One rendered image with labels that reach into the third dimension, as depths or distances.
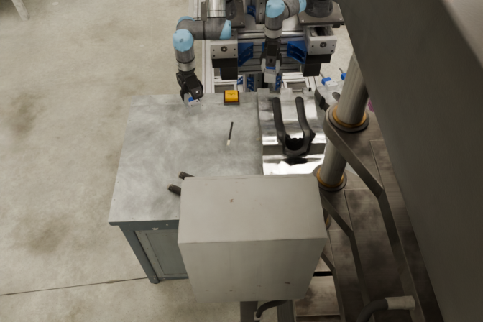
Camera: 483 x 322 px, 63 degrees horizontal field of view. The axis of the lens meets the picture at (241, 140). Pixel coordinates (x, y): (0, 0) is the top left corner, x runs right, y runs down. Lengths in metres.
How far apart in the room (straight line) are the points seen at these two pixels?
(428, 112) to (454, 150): 0.06
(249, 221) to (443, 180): 0.49
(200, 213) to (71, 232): 1.87
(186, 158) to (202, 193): 0.90
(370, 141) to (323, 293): 0.76
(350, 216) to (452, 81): 0.72
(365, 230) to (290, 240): 0.29
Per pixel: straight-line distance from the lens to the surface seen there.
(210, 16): 1.60
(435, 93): 0.41
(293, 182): 0.87
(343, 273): 1.27
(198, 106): 1.74
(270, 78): 1.88
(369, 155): 0.87
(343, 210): 1.07
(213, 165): 1.71
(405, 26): 0.48
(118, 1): 4.36
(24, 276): 2.64
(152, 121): 1.91
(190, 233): 0.81
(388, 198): 0.81
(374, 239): 1.05
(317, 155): 1.69
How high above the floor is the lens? 2.20
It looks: 52 degrees down
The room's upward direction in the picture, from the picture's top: 1 degrees counter-clockwise
